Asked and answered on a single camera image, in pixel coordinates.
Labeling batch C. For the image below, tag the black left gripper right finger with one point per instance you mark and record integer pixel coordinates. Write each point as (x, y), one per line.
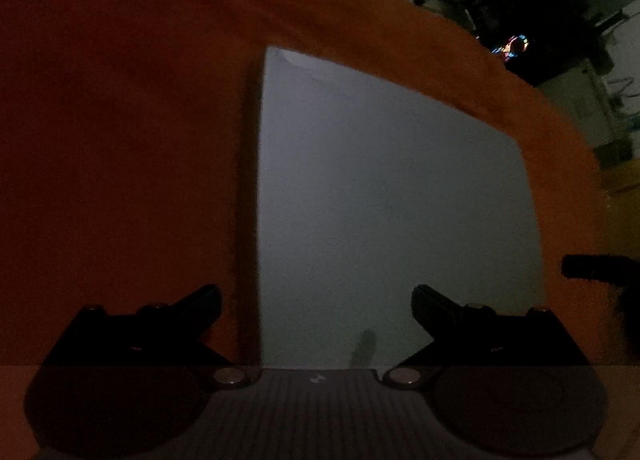
(512, 386)

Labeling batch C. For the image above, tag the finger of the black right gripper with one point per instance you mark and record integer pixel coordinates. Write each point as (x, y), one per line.
(607, 268)

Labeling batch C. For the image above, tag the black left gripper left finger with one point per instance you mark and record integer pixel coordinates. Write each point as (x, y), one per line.
(115, 386)

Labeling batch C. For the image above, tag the white paper sheet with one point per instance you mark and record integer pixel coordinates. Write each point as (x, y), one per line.
(366, 190)

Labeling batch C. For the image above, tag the rgb lit computer case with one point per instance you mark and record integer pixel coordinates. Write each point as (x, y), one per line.
(513, 48)

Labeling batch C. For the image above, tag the red tablecloth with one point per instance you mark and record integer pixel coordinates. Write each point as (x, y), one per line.
(128, 147)

